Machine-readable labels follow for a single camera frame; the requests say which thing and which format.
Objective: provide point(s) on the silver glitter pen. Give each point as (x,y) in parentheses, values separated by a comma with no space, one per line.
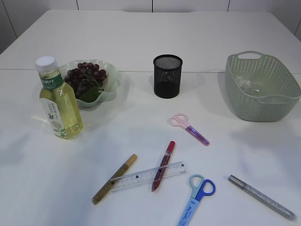
(270,203)

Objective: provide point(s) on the light green wavy plate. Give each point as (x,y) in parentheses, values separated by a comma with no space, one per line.
(105,92)

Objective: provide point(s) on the black mesh pen holder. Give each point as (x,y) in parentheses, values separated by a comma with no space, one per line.
(167,75)

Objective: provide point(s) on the blue capped scissors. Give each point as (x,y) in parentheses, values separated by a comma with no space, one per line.
(195,198)

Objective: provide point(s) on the purple artificial grape bunch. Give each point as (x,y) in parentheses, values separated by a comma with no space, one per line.
(87,81)

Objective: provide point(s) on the transparent plastic ruler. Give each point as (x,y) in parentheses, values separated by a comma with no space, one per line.
(145,177)

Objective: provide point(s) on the clear plastic sheet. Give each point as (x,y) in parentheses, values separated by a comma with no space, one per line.
(248,86)

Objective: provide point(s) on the red glitter pen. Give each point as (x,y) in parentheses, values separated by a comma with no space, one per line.
(161,170)

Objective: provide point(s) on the pink capped scissors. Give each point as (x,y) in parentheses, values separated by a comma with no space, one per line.
(182,120)

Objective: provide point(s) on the gold glitter pen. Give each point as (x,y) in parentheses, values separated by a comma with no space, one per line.
(109,184)

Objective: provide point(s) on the green tea plastic bottle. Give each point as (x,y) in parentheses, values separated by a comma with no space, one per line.
(58,100)

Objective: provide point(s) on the green woven plastic basket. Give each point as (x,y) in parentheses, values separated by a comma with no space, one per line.
(279,90)

